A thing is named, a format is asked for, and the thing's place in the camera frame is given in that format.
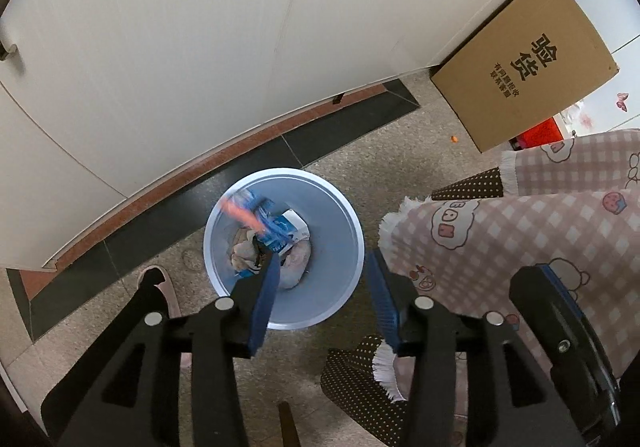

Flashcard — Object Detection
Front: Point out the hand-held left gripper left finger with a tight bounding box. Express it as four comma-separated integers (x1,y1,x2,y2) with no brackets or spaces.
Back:
40,252,282,447

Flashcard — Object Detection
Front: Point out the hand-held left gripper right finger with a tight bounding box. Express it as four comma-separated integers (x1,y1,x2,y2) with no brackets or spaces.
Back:
367,249,586,447

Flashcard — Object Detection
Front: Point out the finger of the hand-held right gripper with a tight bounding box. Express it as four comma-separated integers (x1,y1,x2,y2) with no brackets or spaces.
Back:
509,264,622,435

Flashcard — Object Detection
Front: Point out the printed paper bag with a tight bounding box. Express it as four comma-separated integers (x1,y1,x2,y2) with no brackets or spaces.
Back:
277,242,313,289

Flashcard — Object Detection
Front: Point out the white tissue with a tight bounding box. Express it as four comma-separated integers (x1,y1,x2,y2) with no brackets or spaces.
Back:
230,232,263,278

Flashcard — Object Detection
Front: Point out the blue snack wrapper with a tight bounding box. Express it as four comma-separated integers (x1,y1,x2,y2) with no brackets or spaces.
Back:
220,191,291,255

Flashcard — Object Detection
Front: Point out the small blue white packet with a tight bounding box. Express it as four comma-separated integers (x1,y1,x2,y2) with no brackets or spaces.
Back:
272,209,308,248

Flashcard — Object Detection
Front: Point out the blue plastic waste bin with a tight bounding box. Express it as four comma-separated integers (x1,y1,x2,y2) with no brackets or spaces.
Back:
202,168,363,330

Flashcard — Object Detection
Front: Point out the pink slipper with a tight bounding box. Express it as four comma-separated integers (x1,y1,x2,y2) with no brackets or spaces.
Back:
136,265,182,320

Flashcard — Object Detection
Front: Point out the pink checked cartoon tablecloth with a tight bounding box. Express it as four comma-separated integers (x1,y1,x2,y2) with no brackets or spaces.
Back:
372,129,640,403

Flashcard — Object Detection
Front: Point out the red storage box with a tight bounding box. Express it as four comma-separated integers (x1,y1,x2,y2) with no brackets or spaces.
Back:
510,117,566,151

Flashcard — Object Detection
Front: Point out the small white plastic bag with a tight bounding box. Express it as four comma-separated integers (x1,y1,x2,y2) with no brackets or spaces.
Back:
559,102,598,134

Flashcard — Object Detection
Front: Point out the large cardboard box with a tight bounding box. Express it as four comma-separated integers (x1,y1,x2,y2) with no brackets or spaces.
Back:
431,0,620,154

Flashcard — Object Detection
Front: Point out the white low cabinet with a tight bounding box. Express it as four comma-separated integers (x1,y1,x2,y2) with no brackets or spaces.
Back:
0,0,533,273

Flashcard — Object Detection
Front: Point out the white wardrobe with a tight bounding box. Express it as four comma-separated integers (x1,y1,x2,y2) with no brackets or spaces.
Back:
570,0,640,132

